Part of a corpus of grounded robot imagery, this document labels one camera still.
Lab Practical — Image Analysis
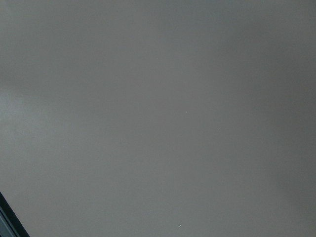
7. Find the dark table edge rail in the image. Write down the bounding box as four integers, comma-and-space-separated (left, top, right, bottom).
0, 194, 30, 237

